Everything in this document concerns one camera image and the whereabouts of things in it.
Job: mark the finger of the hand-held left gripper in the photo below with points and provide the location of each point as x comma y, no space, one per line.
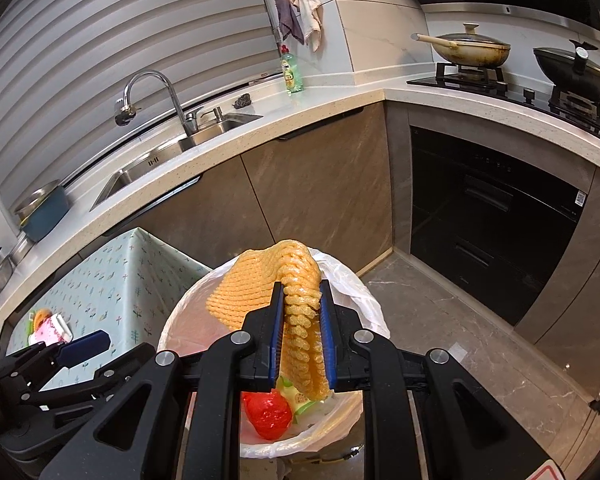
85,346
110,375

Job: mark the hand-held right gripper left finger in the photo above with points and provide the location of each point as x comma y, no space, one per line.
276,340

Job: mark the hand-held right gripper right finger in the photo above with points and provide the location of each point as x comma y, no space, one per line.
327,340

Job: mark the large orange foam net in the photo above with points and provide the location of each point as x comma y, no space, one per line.
260,285

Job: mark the yellow-green tissue pack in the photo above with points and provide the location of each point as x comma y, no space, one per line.
301,403

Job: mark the red plastic bag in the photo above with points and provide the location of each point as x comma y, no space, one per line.
267,415

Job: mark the bin with white liner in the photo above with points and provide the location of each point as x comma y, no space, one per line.
190,320

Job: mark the pink wrapper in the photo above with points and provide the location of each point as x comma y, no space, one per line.
52,332

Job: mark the small orange foam net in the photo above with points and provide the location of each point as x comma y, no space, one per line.
42,316

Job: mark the floral tablecloth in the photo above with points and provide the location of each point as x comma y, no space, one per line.
120,280

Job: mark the flat steel basin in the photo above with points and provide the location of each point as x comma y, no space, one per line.
21,249

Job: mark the blue plastic basin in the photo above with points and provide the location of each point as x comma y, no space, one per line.
47,220

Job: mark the large steel bowl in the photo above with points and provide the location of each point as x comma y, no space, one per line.
32,200

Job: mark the steel sink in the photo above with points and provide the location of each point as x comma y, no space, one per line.
140,175

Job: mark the black built-in oven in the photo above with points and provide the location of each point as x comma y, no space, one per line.
485,220

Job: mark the metal sink soap pump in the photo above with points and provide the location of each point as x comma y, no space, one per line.
215,114

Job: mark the kitchen counter with brown cabinets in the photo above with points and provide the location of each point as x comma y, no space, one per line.
330,100

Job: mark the dark scrub stone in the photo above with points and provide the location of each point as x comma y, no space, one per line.
243,101

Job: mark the chrome faucet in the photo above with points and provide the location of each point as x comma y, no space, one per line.
175,100

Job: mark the green dish soap bottle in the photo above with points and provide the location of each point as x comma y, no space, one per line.
292,75

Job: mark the black gas stove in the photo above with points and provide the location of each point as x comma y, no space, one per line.
515,91

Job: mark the grey window blind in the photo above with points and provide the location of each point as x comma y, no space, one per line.
105,25

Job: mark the purple hanging cloth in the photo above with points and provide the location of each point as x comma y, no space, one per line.
287,17

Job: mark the cream frying pan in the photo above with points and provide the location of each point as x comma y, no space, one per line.
472,49

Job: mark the cream hanging cloth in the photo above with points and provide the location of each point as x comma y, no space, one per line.
310,10

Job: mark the black wok with lid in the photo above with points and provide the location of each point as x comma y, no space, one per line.
575,72

